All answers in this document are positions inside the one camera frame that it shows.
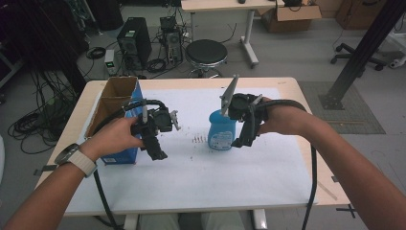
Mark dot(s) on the person's left leg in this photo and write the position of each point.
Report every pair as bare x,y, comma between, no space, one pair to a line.
159,223

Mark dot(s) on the black round stool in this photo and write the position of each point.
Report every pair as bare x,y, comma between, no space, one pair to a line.
206,51

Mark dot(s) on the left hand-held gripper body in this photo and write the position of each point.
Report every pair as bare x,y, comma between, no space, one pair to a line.
158,120

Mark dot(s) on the white-legged wooden desk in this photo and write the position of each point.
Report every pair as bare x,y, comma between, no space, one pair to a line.
223,4

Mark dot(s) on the grey floor mat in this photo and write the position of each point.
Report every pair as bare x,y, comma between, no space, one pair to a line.
357,118

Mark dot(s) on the small open computer case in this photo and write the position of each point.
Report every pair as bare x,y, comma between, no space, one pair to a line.
173,41

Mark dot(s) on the black metal post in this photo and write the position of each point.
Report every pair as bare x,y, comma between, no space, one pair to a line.
364,51

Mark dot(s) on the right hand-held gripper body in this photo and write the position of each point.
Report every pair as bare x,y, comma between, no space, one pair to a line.
244,107

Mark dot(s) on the white device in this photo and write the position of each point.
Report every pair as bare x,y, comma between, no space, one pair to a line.
399,60

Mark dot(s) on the black tape strip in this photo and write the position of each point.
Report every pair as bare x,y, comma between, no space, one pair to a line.
44,168

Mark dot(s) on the white table leg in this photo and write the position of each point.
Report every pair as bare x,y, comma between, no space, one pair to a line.
130,222
260,219

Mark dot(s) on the person's leg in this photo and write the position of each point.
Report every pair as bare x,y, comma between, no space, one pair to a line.
159,223
223,222

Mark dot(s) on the small black tape piece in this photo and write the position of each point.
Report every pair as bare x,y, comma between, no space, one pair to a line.
334,179

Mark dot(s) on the blue cardboard box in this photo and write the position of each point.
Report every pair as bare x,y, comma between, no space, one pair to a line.
119,86

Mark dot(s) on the person's left hand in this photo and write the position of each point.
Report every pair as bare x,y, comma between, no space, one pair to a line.
111,139

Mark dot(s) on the black office chair base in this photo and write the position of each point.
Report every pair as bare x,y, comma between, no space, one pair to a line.
372,60

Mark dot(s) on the white table mat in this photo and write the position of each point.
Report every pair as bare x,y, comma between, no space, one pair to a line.
207,179

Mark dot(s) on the closed cardboard box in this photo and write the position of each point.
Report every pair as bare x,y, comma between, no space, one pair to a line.
357,16

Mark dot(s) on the silver power supply unit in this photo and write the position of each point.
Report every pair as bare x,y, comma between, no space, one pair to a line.
110,60

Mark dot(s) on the person's right leg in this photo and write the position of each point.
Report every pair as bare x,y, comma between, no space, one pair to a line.
223,222

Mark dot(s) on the open cardboard box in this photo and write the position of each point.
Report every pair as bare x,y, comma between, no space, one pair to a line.
287,24

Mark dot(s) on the blue plastic bottle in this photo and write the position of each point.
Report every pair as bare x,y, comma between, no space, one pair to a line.
220,134

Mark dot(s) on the black tape cross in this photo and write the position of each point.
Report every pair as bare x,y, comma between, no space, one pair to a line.
347,211

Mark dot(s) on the black computer tower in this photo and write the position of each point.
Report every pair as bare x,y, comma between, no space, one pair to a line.
137,41

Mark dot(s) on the person's right hand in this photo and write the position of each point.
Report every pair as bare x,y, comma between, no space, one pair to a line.
287,119

